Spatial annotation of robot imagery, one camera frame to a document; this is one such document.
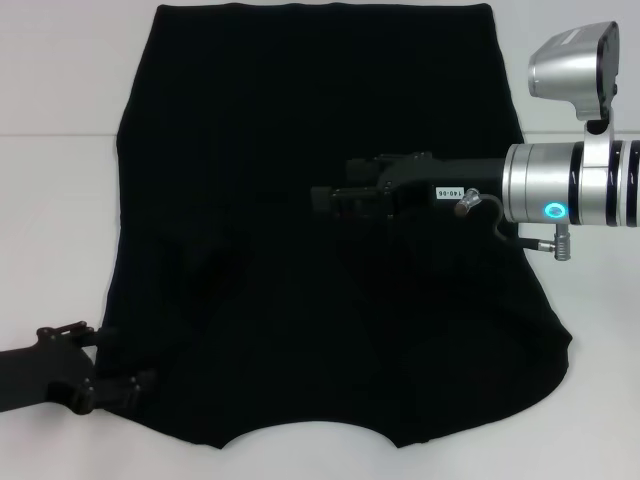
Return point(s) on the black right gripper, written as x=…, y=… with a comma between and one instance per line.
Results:
x=465, y=175

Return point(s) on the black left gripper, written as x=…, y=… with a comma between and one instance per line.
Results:
x=35, y=375

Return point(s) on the black t-shirt with white print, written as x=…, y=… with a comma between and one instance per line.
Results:
x=300, y=100

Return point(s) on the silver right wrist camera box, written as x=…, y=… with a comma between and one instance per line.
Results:
x=570, y=75

